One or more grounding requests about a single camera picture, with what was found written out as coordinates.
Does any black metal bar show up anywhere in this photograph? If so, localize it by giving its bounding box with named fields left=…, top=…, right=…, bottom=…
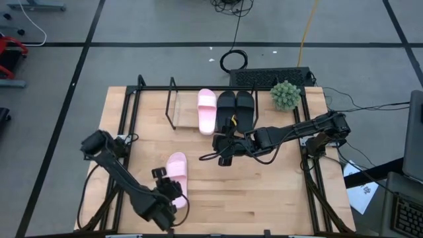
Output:
left=343, top=157, right=404, bottom=189

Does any green artificial plant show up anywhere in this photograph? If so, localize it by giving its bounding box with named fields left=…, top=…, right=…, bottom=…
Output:
left=270, top=80, right=302, bottom=112

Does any black wire wooden shoe shelf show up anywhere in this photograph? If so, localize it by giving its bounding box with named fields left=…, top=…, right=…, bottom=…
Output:
left=165, top=76, right=259, bottom=132

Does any yellow cable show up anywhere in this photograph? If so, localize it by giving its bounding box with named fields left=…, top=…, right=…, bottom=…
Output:
left=296, top=0, right=320, bottom=68

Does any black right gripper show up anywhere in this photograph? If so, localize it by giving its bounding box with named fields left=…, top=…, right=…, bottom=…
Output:
left=212, top=114, right=247, bottom=157

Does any grey laptop with black keyboard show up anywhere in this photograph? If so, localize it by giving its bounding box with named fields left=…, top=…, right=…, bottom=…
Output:
left=379, top=171, right=423, bottom=238

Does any black coiled cable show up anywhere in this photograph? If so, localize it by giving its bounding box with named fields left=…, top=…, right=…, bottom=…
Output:
left=219, top=0, right=249, bottom=75

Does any black tangled cable bundle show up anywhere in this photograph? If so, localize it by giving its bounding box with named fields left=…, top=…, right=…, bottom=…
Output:
left=210, top=0, right=255, bottom=18

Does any pink rubber slide sandal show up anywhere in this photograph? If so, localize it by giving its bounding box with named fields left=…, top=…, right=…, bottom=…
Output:
left=197, top=88, right=218, bottom=136
left=165, top=151, right=188, bottom=210

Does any black rubber slide sandal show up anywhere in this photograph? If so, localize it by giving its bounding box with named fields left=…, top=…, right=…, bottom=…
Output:
left=235, top=90, right=256, bottom=134
left=216, top=91, right=237, bottom=134

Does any black metal rig frame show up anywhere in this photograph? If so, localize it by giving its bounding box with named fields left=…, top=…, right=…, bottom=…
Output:
left=77, top=74, right=356, bottom=234

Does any white paper sheet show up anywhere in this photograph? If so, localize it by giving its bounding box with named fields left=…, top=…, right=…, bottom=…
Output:
left=342, top=159, right=380, bottom=216

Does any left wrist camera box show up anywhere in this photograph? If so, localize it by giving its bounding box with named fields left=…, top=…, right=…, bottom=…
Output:
left=151, top=167, right=168, bottom=180

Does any black keyboard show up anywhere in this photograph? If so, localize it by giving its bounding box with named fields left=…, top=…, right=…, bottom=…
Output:
left=229, top=67, right=315, bottom=88

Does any black chair base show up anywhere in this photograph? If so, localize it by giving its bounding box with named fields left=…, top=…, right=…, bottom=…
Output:
left=0, top=107, right=12, bottom=133

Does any white cable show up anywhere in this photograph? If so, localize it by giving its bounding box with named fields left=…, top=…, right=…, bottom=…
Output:
left=16, top=0, right=48, bottom=47

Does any grey cart base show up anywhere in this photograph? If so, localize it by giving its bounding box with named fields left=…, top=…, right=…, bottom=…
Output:
left=5, top=0, right=67, bottom=12

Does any red and black cart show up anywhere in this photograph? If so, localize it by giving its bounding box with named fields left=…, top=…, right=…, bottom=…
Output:
left=0, top=32, right=30, bottom=89

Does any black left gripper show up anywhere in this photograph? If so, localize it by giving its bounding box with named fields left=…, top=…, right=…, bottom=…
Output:
left=154, top=177, right=185, bottom=201

